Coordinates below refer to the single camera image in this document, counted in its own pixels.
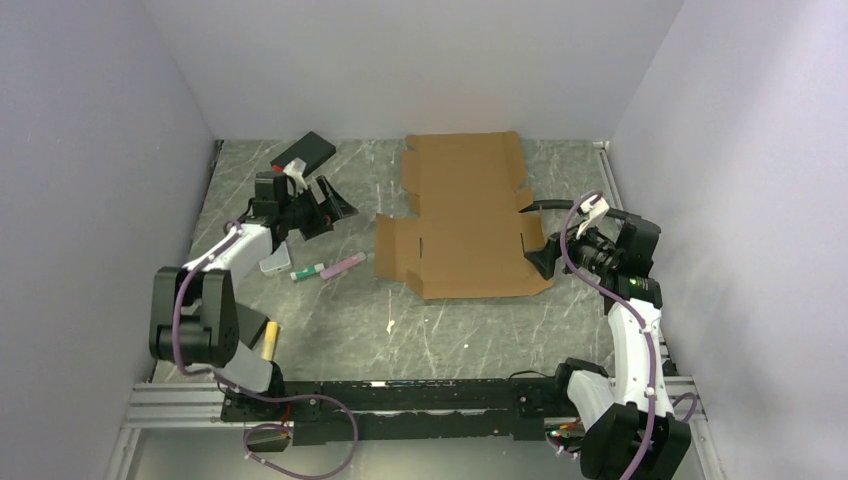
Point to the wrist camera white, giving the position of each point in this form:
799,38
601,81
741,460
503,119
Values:
593,210
294,171

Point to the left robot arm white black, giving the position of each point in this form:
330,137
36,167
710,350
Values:
194,314

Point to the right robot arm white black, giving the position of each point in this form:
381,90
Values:
630,428

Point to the aluminium frame rail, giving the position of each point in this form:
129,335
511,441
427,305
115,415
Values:
175,406

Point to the black triangular plate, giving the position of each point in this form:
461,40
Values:
252,324

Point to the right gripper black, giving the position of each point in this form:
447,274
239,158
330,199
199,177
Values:
544,259

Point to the clear plastic lid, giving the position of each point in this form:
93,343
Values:
277,262

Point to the black flat box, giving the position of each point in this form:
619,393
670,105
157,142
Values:
313,149

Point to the pink marker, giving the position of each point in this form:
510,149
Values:
342,266

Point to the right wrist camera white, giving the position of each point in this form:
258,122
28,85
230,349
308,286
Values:
593,210

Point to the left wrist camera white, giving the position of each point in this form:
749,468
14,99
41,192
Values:
294,171

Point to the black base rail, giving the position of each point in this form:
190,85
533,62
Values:
523,409

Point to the green white marker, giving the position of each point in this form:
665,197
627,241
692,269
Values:
307,272

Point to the black foam tube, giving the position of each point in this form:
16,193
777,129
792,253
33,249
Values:
562,204

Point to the brown cardboard box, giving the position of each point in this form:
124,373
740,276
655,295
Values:
470,230

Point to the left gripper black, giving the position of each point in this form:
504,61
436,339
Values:
333,206

